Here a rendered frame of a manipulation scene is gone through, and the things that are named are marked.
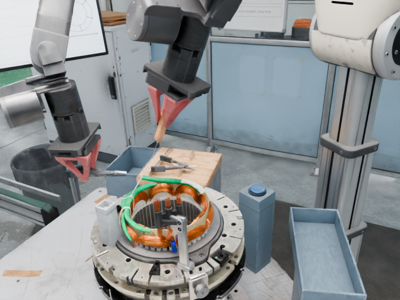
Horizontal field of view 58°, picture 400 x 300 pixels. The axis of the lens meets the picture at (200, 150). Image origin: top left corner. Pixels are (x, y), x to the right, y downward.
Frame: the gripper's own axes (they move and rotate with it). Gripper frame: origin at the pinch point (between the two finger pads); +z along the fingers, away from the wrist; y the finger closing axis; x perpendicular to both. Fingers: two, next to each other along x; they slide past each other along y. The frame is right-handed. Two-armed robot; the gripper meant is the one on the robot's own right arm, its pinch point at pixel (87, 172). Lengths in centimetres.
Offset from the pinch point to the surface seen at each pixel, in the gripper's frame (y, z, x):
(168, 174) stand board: -22.0, 17.1, 10.0
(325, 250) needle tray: 0, 20, 49
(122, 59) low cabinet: -206, 48, -73
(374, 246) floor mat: -109, 136, 105
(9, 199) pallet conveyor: -43, 49, -66
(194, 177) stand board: -21.5, 17.2, 17.5
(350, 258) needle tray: 4, 16, 53
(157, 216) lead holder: 13.9, -2.4, 18.9
